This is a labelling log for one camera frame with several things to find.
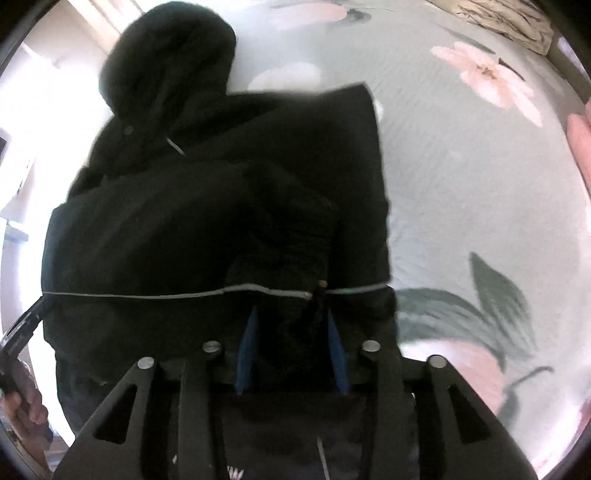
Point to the person's left hand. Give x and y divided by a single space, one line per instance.
32 410

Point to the black hooded jacket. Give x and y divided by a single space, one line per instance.
207 207

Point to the floral green bedspread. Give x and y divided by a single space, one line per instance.
461 207

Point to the beige folded quilt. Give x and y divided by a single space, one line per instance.
503 21

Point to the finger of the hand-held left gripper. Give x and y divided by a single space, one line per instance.
21 337

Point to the salmon folded blanket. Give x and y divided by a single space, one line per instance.
579 143

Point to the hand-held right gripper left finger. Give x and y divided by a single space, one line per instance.
245 355

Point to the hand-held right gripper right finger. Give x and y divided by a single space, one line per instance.
338 357

